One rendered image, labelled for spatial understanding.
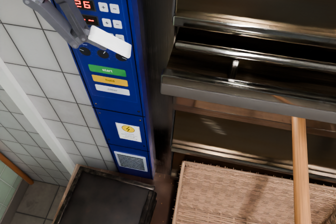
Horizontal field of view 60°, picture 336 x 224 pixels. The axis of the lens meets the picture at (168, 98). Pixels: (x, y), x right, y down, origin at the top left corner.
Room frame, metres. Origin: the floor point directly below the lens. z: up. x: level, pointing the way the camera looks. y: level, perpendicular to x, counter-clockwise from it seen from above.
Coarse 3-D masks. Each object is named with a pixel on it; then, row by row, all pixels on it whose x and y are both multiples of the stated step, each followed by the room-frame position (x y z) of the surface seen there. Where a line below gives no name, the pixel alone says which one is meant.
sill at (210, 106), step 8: (176, 96) 0.43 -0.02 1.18; (184, 104) 0.43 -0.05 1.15; (192, 104) 0.42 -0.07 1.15; (200, 104) 0.42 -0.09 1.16; (208, 104) 0.42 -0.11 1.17; (216, 104) 0.41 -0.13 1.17; (232, 112) 0.40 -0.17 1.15; (240, 112) 0.40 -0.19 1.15; (248, 112) 0.39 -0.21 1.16; (256, 112) 0.39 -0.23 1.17; (264, 112) 0.39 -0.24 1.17; (272, 120) 0.38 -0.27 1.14; (280, 120) 0.38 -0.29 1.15; (288, 120) 0.37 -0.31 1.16; (312, 120) 0.36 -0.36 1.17; (320, 128) 0.36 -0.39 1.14; (328, 128) 0.35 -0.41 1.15
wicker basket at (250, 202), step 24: (192, 168) 0.37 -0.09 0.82; (216, 168) 0.36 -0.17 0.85; (192, 192) 0.33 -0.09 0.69; (216, 192) 0.32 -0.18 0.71; (240, 192) 0.31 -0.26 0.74; (264, 192) 0.31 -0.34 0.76; (288, 192) 0.30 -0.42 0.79; (312, 192) 0.29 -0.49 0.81; (192, 216) 0.27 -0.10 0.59; (216, 216) 0.27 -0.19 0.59; (240, 216) 0.26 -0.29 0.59; (264, 216) 0.26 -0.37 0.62; (288, 216) 0.25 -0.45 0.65; (312, 216) 0.25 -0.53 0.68
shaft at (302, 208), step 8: (296, 120) 0.34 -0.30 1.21; (304, 120) 0.34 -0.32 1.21; (296, 128) 0.32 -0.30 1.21; (304, 128) 0.32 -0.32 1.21; (296, 136) 0.30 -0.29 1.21; (304, 136) 0.30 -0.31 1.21; (296, 144) 0.28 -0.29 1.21; (304, 144) 0.28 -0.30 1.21; (296, 152) 0.26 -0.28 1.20; (304, 152) 0.26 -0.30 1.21; (296, 160) 0.25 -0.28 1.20; (304, 160) 0.24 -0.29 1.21; (296, 168) 0.23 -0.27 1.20; (304, 168) 0.23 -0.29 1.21; (296, 176) 0.21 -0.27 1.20; (304, 176) 0.21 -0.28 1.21; (296, 184) 0.19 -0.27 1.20; (304, 184) 0.19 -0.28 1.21; (296, 192) 0.18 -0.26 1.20; (304, 192) 0.18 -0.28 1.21; (296, 200) 0.16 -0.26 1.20; (304, 200) 0.16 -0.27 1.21; (296, 208) 0.15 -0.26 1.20; (304, 208) 0.14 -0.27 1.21; (296, 216) 0.13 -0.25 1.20; (304, 216) 0.13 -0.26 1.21
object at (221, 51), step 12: (180, 48) 0.33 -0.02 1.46; (192, 48) 0.33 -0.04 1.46; (204, 48) 0.33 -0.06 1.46; (216, 48) 0.33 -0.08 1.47; (228, 48) 0.32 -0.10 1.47; (252, 60) 0.31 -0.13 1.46; (264, 60) 0.30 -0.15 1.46; (276, 60) 0.30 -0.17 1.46; (288, 60) 0.30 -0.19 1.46; (300, 60) 0.30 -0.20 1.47; (312, 60) 0.30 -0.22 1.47; (228, 72) 0.32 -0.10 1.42
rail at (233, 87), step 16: (176, 80) 0.29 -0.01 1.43; (192, 80) 0.29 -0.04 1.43; (208, 80) 0.28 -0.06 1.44; (224, 80) 0.29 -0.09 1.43; (240, 80) 0.29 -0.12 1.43; (256, 96) 0.26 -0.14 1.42; (272, 96) 0.26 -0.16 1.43; (288, 96) 0.25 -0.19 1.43; (304, 96) 0.25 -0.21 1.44; (320, 96) 0.25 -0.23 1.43
